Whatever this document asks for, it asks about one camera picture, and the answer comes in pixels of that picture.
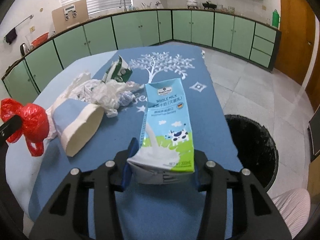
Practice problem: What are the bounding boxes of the translucent white plastic bag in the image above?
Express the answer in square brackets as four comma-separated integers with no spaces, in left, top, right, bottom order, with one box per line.
[46,71,147,140]

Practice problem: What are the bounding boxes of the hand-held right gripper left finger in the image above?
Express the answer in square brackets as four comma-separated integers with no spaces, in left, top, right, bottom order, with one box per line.
[30,137,139,240]

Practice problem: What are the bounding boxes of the black trash bin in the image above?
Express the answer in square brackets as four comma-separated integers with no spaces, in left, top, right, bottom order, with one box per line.
[224,114,279,192]

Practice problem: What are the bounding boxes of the green base cabinets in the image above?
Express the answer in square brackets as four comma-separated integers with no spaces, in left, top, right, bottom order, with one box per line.
[1,8,283,98]

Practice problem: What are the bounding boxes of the cardboard box water dispenser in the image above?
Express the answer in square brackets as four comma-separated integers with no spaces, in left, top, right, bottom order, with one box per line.
[52,0,89,30]

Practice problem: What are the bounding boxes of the blue cow print milk carton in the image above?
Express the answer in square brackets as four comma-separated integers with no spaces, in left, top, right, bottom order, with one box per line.
[126,78,195,184]

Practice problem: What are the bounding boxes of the blue crumpled plastic wrapper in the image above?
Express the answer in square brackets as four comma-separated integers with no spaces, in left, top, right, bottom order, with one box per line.
[119,91,137,110]

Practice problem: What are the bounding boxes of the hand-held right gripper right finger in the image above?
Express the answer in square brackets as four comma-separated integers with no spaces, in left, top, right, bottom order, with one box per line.
[192,150,293,240]

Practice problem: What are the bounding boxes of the wooden door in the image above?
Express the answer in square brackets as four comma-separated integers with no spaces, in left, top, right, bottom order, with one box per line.
[305,5,320,113]
[271,0,315,87]

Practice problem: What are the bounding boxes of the white device on cardboard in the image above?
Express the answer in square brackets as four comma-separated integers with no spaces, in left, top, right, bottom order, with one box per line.
[64,5,78,20]

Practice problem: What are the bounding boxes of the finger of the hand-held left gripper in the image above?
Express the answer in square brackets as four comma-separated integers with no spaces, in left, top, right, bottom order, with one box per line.
[0,115,24,145]

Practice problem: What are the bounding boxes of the dark towel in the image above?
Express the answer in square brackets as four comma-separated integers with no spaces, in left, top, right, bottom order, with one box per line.
[5,28,17,45]

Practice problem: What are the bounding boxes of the black glass cabinet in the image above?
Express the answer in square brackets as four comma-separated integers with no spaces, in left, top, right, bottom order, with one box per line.
[308,110,320,162]

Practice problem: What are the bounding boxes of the light blue table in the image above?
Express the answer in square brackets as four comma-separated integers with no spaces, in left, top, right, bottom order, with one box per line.
[5,45,244,240]

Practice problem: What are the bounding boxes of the red plastic basin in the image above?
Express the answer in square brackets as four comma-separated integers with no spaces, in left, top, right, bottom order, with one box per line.
[32,32,50,46]

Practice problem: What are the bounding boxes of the person's leg striped trousers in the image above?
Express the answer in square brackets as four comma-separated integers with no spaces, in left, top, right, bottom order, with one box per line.
[271,188,312,240]

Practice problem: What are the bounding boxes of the metal towel rail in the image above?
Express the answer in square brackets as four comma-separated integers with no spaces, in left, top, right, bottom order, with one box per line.
[3,14,34,40]

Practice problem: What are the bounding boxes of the blue and white paper cup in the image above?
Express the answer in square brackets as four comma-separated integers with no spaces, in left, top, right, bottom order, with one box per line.
[51,99,105,157]

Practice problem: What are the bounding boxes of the blue tree print table mat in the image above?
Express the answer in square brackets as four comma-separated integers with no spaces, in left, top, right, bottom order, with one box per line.
[29,45,244,240]

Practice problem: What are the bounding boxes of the red plastic bag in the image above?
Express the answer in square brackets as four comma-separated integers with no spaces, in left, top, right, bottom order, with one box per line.
[0,99,50,157]

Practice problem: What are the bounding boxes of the green and white carton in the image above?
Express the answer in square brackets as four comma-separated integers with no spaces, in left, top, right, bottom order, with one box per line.
[101,56,133,83]

